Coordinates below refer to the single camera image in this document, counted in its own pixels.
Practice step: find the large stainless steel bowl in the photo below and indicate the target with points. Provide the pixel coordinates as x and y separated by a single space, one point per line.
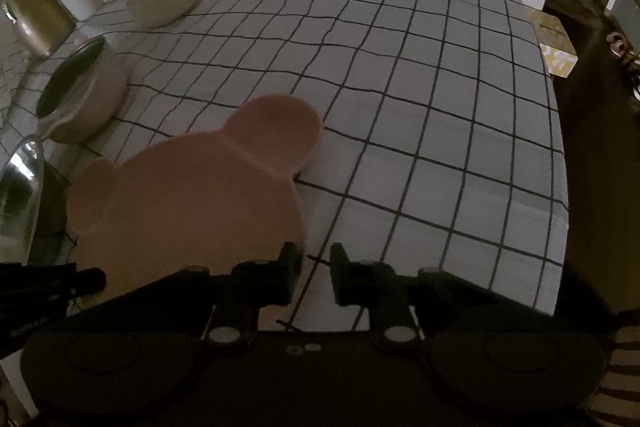
33 207

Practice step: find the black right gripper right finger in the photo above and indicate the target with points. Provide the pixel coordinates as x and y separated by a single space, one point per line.
440 351

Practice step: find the dark wooden chair right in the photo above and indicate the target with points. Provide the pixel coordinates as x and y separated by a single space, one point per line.
616 401

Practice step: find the gold thermos carafe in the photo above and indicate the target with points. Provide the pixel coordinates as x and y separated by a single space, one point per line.
41 26

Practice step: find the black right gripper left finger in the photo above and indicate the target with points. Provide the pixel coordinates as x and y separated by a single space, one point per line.
114 363

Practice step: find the pink shoes pair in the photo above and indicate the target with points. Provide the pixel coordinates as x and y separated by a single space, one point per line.
620 45

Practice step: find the small steel bowl pink rim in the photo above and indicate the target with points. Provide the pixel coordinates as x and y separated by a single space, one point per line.
83 93

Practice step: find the checkered white tablecloth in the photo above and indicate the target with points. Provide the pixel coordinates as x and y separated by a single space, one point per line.
441 145

